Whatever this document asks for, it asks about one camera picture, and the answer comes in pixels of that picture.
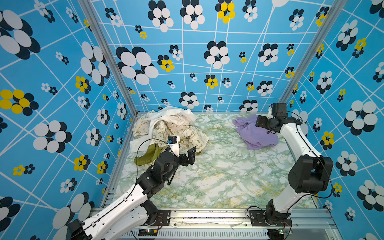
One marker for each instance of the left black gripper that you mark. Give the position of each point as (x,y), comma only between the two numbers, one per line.
(191,158)

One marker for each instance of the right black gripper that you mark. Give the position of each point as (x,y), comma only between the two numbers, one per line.
(262,119)

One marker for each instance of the purple cloth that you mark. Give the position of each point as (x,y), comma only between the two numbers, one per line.
(255,138)

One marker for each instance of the olive green cloth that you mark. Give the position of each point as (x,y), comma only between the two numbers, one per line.
(152,153)

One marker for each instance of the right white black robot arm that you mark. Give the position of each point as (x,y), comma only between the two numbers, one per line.
(311,172)

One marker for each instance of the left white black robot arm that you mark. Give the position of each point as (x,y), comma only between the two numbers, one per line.
(134,208)

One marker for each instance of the cream patterned cloth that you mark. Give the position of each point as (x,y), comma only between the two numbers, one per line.
(190,136)

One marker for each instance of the white cloth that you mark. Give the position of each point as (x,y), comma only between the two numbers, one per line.
(145,125)

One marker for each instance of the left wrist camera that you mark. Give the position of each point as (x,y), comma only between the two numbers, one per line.
(173,144)

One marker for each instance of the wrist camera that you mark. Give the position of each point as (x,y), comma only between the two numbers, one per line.
(173,144)
(277,110)

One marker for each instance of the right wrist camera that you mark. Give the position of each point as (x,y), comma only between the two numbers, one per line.
(277,110)

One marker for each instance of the aluminium front rail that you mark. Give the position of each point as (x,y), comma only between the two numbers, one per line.
(218,224)

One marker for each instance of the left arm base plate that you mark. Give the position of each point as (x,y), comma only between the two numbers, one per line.
(156,217)

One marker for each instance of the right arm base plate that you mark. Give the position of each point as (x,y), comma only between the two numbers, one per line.
(260,218)

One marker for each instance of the right aluminium corner post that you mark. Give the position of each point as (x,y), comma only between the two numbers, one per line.
(323,31)

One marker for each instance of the aluminium corner post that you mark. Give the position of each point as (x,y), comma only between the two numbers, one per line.
(323,31)
(102,41)

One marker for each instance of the left aluminium corner post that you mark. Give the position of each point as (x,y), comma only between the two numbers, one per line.
(102,41)

